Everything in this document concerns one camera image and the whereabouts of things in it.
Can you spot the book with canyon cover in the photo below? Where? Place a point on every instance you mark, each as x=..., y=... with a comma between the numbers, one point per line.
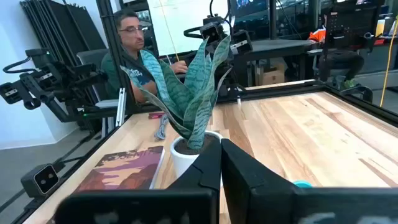
x=124, y=171

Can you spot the grey office chair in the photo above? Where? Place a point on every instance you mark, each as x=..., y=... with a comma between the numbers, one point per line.
x=91, y=59

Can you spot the white board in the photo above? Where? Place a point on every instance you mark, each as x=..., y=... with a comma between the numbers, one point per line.
x=186, y=25

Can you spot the silver bracket plate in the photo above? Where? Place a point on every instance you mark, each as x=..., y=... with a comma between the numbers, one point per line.
x=120, y=105

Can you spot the black vertical frame post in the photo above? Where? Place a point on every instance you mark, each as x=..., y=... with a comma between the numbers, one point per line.
x=113, y=46

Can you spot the person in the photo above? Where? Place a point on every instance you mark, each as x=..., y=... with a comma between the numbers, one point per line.
x=342, y=62
x=130, y=34

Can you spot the black desk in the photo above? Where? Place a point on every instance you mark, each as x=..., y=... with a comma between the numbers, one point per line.
x=280, y=46

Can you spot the black robot arm with gripper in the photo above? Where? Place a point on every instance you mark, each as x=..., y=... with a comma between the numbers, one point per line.
x=53, y=81

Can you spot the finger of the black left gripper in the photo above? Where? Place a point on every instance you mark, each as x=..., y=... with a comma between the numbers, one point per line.
x=242, y=42

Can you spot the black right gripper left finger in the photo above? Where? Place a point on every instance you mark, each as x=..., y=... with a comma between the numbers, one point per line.
x=199, y=177

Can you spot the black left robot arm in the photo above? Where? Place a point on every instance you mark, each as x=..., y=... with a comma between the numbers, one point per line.
x=212, y=20

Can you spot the cardboard box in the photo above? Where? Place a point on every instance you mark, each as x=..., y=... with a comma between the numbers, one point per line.
x=271, y=76

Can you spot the green striped snake plant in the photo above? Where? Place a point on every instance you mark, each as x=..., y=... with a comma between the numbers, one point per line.
x=199, y=93

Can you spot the metal whisk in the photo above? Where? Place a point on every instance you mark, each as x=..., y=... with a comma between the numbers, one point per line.
x=161, y=129

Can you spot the teal plastic bin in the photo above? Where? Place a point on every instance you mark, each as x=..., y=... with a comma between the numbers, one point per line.
x=302, y=184

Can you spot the black mesh office chair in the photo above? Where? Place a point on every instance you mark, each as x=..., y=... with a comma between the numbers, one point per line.
x=351, y=21

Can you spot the dark monitor screen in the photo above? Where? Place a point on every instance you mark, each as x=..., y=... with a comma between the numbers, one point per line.
x=248, y=7

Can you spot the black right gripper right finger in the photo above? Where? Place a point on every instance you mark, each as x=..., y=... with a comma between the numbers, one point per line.
x=248, y=180

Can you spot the black stereo camera box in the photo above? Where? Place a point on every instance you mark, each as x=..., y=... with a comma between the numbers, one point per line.
x=40, y=180

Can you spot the white round plant pot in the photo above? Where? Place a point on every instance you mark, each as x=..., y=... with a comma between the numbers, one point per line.
x=182, y=161

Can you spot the stack of black panels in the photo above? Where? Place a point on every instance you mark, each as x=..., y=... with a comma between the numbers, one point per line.
x=62, y=28

